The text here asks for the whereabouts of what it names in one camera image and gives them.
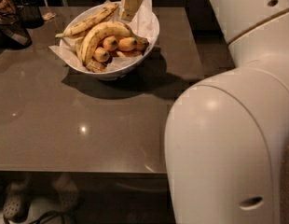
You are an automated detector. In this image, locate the small orange mandarin right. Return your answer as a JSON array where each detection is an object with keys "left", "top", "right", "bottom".
[{"left": 117, "top": 37, "right": 137, "bottom": 51}]

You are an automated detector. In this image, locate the black cable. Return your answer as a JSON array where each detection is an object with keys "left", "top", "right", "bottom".
[{"left": 4, "top": 211, "right": 71, "bottom": 224}]

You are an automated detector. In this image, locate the small wrapped packet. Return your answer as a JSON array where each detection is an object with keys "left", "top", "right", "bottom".
[{"left": 42, "top": 12, "right": 56, "bottom": 21}]

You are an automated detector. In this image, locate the black mesh basket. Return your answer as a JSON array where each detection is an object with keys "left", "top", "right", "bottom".
[{"left": 0, "top": 13, "right": 32, "bottom": 49}]

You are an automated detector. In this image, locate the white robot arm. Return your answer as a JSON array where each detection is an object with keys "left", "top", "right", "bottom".
[{"left": 164, "top": 0, "right": 289, "bottom": 224}]

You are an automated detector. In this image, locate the small orange mandarin middle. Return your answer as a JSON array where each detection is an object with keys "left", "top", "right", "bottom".
[{"left": 103, "top": 35, "right": 118, "bottom": 51}]

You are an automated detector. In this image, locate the white ceramic bowl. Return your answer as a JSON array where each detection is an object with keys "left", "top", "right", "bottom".
[{"left": 59, "top": 1, "right": 160, "bottom": 81}]

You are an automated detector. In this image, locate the small orange mandarin left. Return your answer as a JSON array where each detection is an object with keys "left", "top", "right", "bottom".
[{"left": 93, "top": 47, "right": 110, "bottom": 63}]

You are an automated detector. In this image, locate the black mesh pen cup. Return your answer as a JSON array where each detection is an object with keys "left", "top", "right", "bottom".
[{"left": 15, "top": 0, "right": 44, "bottom": 29}]

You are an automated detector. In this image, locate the small banana at front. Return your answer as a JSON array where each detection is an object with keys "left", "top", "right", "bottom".
[{"left": 75, "top": 37, "right": 105, "bottom": 73}]

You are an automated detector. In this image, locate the long banana at back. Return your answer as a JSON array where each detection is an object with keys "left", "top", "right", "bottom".
[{"left": 56, "top": 3, "right": 119, "bottom": 38}]

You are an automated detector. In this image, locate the large spotted yellow banana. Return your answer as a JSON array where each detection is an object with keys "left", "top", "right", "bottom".
[{"left": 80, "top": 21, "right": 145, "bottom": 65}]

